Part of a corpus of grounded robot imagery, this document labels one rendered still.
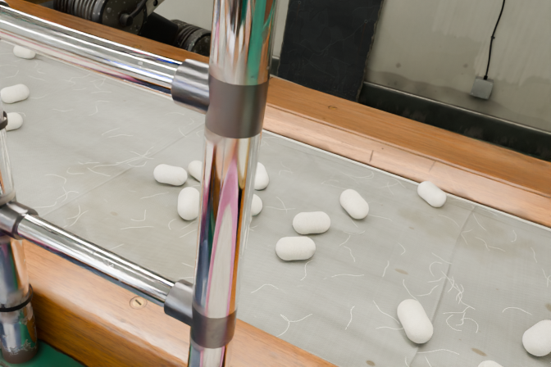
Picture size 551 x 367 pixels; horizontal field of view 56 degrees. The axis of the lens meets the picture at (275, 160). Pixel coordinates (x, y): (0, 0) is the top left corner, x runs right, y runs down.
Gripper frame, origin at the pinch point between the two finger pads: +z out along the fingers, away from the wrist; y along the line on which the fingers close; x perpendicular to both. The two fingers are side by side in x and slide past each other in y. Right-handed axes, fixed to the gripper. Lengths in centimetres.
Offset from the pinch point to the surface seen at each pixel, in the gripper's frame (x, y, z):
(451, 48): 160, 34, -115
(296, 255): -5, 46, 21
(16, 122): -3.4, 11.1, 19.8
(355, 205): 1.0, 47.9, 13.6
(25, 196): -7.6, 21.1, 26.5
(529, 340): -4, 65, 20
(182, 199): -5.2, 34.2, 20.7
